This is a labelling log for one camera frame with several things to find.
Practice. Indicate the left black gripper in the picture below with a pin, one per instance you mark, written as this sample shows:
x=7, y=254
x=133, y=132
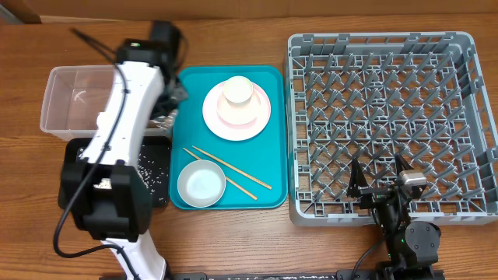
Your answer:
x=160, y=110

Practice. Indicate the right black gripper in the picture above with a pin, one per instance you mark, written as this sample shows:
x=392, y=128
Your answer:
x=355, y=181

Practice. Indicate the white cup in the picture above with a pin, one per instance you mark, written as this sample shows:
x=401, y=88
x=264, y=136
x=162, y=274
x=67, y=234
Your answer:
x=238, y=90

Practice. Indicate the white rice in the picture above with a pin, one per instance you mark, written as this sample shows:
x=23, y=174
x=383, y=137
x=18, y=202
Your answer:
x=153, y=168

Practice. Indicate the white bowl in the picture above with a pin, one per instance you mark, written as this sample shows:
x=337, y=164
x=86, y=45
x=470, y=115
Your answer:
x=201, y=184

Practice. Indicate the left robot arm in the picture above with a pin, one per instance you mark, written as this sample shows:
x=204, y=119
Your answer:
x=107, y=203

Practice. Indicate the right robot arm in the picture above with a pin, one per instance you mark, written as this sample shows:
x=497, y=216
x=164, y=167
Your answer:
x=411, y=245

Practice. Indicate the grey dishwasher rack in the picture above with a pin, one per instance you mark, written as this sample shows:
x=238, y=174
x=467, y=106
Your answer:
x=372, y=96

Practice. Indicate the large white plate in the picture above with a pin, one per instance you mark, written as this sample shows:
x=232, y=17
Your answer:
x=235, y=132

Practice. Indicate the upper wooden chopstick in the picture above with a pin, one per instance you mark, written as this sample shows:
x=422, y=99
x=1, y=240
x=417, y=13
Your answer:
x=241, y=172

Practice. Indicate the clear plastic bin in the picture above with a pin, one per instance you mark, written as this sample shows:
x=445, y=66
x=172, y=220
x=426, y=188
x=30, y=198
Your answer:
x=76, y=95

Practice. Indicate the teal serving tray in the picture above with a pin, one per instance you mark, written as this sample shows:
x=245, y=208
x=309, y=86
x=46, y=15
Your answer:
x=264, y=156

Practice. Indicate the cardboard backdrop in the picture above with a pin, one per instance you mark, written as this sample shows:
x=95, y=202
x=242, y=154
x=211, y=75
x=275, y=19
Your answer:
x=31, y=11

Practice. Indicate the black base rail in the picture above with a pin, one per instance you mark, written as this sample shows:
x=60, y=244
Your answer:
x=338, y=275

